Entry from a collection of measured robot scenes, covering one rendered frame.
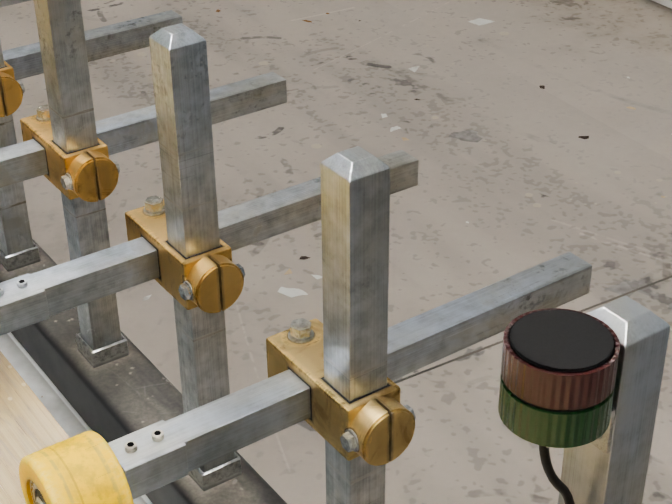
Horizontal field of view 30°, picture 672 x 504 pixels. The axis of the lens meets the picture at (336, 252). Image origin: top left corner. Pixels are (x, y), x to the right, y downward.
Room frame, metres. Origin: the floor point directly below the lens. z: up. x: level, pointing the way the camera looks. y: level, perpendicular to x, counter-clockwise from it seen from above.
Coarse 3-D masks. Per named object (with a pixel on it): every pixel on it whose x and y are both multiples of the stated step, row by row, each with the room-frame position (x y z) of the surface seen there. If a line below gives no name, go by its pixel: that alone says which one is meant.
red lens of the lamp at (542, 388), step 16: (512, 320) 0.55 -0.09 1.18; (512, 352) 0.52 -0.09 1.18; (512, 368) 0.52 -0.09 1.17; (528, 368) 0.51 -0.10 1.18; (608, 368) 0.51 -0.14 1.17; (512, 384) 0.52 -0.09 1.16; (528, 384) 0.51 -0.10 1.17; (544, 384) 0.50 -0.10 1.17; (560, 384) 0.50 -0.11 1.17; (576, 384) 0.50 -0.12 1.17; (592, 384) 0.50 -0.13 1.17; (608, 384) 0.51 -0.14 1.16; (528, 400) 0.51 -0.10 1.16; (544, 400) 0.50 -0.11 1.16; (560, 400) 0.50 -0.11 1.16; (576, 400) 0.50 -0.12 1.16; (592, 400) 0.50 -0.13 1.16
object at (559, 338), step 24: (552, 312) 0.55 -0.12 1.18; (576, 312) 0.55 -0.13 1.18; (528, 336) 0.53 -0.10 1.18; (552, 336) 0.53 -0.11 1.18; (576, 336) 0.53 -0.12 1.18; (600, 336) 0.53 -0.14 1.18; (528, 360) 0.51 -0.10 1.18; (552, 360) 0.51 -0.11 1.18; (576, 360) 0.51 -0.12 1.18; (600, 360) 0.51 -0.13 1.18; (552, 480) 0.53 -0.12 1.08
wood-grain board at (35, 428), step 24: (0, 360) 0.89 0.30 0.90; (0, 384) 0.86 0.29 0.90; (24, 384) 0.85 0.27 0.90; (0, 408) 0.82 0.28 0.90; (24, 408) 0.82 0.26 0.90; (0, 432) 0.79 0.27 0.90; (24, 432) 0.79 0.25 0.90; (48, 432) 0.79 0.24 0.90; (0, 456) 0.76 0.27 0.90; (24, 456) 0.76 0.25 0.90; (0, 480) 0.73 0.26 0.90
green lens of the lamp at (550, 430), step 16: (512, 400) 0.51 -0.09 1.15; (608, 400) 0.51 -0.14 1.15; (512, 416) 0.51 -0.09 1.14; (528, 416) 0.51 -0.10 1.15; (544, 416) 0.50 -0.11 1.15; (560, 416) 0.50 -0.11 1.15; (576, 416) 0.50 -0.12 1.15; (592, 416) 0.50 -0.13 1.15; (608, 416) 0.51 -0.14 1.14; (512, 432) 0.51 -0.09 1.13; (528, 432) 0.51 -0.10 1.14; (544, 432) 0.50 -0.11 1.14; (560, 432) 0.50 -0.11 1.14; (576, 432) 0.50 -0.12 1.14; (592, 432) 0.50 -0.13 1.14
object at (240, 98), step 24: (216, 96) 1.31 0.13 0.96; (240, 96) 1.32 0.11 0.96; (264, 96) 1.34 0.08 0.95; (120, 120) 1.25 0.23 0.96; (144, 120) 1.25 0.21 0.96; (216, 120) 1.30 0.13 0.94; (24, 144) 1.19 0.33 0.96; (120, 144) 1.23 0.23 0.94; (144, 144) 1.25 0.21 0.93; (0, 168) 1.15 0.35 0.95; (24, 168) 1.17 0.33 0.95
